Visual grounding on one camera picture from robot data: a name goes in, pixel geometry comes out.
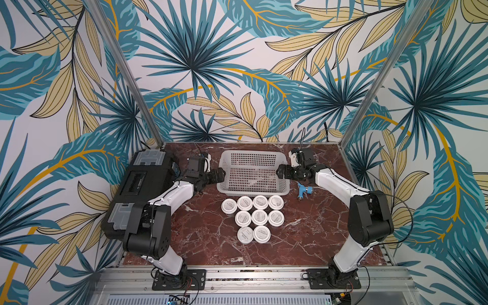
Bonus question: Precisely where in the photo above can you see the right aluminium corner post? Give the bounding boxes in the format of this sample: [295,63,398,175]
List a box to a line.
[339,0,433,149]

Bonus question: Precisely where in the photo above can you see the white plastic basket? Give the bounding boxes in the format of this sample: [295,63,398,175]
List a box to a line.
[217,150,290,197]

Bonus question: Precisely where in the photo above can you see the black toolbox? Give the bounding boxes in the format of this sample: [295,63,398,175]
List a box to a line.
[101,149,180,240]

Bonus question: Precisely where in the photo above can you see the white yogurt cup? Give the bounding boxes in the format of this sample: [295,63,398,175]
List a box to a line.
[237,196,254,211]
[268,195,284,210]
[253,195,269,210]
[253,226,271,243]
[237,227,254,245]
[268,210,285,227]
[235,210,252,227]
[252,210,268,226]
[221,198,238,215]

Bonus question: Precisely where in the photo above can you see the aluminium rail frame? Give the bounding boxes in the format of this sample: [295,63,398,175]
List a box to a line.
[89,266,423,304]

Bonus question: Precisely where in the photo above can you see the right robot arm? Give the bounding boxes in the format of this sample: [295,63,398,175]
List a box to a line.
[277,149,394,282]

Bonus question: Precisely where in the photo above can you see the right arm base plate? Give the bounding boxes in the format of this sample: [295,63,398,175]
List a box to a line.
[303,269,362,291]

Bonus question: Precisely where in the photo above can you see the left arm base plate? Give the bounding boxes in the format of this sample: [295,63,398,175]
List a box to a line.
[151,269,207,291]

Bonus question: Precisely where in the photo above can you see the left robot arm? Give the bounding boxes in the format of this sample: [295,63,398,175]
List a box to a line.
[123,152,226,276]

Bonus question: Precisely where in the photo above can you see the aluminium corner post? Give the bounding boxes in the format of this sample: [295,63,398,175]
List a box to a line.
[339,0,433,149]
[85,0,165,149]

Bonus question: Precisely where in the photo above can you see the left aluminium corner post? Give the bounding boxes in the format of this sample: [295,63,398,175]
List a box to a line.
[85,0,165,149]

